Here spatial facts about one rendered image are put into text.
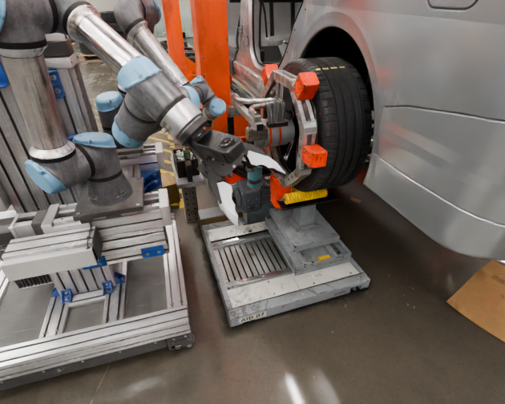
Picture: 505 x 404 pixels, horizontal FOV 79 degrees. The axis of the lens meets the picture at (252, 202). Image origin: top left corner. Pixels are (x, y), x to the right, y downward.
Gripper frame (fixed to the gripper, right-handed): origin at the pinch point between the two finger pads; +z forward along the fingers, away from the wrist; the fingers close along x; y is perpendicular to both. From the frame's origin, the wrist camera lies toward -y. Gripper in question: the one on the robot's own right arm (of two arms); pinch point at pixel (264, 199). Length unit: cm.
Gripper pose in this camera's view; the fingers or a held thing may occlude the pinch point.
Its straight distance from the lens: 61.4
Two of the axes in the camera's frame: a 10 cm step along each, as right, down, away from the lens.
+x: -6.4, 7.1, -3.0
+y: -3.4, 0.9, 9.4
